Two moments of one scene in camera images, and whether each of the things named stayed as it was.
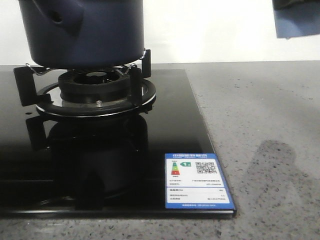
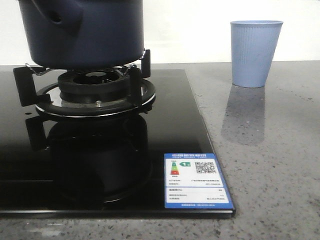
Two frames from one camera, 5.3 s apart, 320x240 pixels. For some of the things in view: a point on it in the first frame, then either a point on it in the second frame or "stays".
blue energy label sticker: (195, 181) stays
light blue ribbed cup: (294, 18) to (253, 44)
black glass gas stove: (108, 167) stays
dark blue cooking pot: (75, 34) stays
